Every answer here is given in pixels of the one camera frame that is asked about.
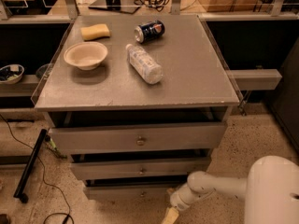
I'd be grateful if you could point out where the grey drawer cabinet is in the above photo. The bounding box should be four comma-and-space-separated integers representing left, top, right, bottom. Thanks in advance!
34, 14, 240, 201

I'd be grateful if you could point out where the grey middle drawer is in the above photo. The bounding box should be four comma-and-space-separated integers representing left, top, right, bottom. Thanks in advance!
70, 157, 210, 180

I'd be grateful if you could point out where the beige paper bowl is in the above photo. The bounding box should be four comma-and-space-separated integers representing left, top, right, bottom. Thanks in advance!
64, 42, 108, 70

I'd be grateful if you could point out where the yellow sponge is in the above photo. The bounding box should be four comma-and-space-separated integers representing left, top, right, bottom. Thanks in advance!
80, 24, 110, 41

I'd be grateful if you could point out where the white bowl with items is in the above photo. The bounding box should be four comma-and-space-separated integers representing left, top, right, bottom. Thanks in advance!
0, 64, 24, 84

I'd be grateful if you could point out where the grey drawer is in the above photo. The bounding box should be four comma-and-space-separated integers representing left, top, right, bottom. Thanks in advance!
83, 175, 187, 201
50, 122, 227, 154
70, 157, 210, 180

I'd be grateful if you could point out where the grey top drawer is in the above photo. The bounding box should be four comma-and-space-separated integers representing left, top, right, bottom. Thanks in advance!
50, 122, 227, 154

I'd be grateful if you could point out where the blue pepsi can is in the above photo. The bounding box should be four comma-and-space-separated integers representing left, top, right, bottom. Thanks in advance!
135, 21, 165, 44

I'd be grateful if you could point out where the grey metal beam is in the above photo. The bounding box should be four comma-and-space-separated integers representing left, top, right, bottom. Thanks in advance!
227, 69, 282, 91

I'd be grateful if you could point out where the grey bottom drawer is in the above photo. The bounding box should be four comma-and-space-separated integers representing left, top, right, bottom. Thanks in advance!
83, 175, 187, 201

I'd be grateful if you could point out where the clear plastic water bottle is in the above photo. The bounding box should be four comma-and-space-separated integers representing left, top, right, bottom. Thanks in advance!
126, 44, 163, 85

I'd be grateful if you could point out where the black floor cable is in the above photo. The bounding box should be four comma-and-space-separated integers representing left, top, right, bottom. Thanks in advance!
0, 114, 75, 224

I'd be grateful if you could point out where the black bar on floor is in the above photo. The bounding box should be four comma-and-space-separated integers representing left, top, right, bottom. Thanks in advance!
13, 129, 47, 203

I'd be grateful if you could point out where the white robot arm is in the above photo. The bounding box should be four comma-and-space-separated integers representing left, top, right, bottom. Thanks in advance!
161, 156, 299, 224

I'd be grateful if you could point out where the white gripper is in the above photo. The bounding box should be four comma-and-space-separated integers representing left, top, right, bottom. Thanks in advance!
161, 184, 212, 224

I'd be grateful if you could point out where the black monitor stand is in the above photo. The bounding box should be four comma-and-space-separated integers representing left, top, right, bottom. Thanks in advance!
88, 0, 140, 14

